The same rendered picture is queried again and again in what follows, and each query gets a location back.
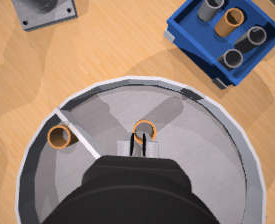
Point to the bronze bushing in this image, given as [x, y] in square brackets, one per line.
[56, 139]
[140, 140]
[229, 22]

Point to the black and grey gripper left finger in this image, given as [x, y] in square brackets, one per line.
[125, 146]

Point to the blue crate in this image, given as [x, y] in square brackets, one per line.
[198, 40]

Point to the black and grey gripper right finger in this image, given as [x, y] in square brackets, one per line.
[151, 148]

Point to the grey metal sleeve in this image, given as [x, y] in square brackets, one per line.
[207, 12]
[233, 57]
[257, 36]

